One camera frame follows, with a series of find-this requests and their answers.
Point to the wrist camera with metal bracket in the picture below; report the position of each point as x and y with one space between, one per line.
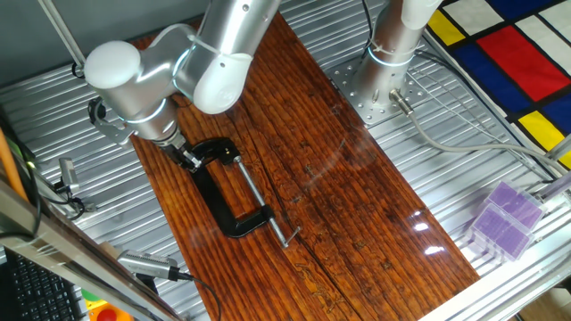
111 128

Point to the colourful squares cloth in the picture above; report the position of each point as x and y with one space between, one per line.
522 58

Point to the small grey camera on mount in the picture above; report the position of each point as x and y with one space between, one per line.
69 174

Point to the orange pole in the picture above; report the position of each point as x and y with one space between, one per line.
8 165

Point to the thin grey pole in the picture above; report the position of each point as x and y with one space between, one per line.
62 31

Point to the aluminium frame bar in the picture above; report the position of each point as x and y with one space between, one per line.
67 241

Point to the clear box with purple contents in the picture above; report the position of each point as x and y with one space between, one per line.
517 203
502 232

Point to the plain wooden block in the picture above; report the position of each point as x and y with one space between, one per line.
108 249

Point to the black keyboard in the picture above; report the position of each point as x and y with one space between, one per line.
40 294

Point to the brown wood grain board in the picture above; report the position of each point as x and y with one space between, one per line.
312 178

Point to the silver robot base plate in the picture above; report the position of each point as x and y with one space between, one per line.
352 89

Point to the orange box with red button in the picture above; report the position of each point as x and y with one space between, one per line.
107 315

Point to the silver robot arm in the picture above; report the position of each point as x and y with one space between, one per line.
134 84

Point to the black C-clamp with steel screw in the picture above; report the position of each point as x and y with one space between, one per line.
214 196

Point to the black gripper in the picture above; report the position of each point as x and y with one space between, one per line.
171 146

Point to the silver depth camera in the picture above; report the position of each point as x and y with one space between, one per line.
145 263

